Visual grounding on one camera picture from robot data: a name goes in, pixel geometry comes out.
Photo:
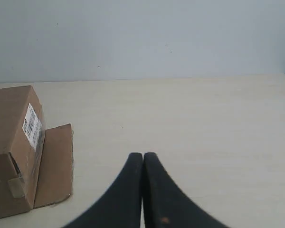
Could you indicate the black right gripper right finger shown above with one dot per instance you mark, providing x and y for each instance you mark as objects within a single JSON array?
[{"x": 164, "y": 203}]

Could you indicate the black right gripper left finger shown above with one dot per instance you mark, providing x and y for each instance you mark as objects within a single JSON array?
[{"x": 120, "y": 205}]

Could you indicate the brown cardboard slotted box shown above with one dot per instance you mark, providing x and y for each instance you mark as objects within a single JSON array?
[{"x": 36, "y": 163}]

